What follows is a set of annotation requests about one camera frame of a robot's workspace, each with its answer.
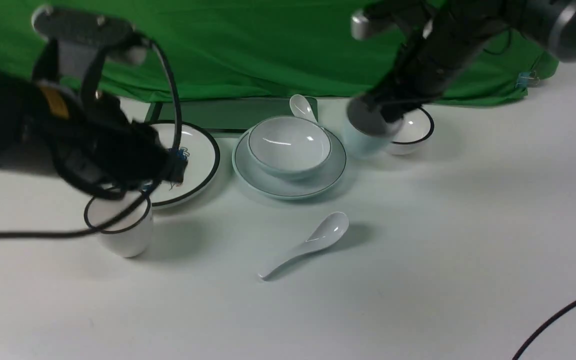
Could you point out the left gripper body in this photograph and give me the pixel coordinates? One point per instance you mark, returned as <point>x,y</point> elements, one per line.
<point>93,145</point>

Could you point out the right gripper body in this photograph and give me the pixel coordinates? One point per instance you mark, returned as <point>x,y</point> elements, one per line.
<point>423,69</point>

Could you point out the pale blue cup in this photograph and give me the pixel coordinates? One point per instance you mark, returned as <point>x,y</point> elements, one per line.
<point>364,137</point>

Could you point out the white ceramic spoon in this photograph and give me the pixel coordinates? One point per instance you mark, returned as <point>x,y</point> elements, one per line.
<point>328,233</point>

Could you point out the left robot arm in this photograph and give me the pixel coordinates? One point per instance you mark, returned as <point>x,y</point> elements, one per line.
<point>21,148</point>

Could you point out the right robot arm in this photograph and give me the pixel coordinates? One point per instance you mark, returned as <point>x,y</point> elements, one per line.
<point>551,24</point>

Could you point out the small bowl black rim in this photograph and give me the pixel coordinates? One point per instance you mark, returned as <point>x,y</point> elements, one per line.
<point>415,131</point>

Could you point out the white cup black rim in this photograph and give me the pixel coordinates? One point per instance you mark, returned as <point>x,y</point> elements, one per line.
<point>129,237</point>

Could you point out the blue binder clip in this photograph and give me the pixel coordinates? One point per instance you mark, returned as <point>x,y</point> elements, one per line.
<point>527,79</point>

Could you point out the illustrated plate black rim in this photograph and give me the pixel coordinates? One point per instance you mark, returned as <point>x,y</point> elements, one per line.
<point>203,157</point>

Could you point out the green backdrop cloth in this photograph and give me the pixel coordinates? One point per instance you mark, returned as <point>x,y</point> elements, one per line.
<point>256,48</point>

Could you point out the dark flat tray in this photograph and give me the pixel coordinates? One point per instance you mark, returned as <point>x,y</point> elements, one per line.
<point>231,116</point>

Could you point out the white spoon at back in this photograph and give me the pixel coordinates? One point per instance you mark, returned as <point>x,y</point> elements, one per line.
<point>300,107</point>

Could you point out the pale blue bowl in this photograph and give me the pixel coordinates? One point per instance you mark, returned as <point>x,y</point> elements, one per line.
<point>289,147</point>

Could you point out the pale blue shallow plate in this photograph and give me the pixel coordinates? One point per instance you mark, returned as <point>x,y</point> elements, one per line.
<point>252,175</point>

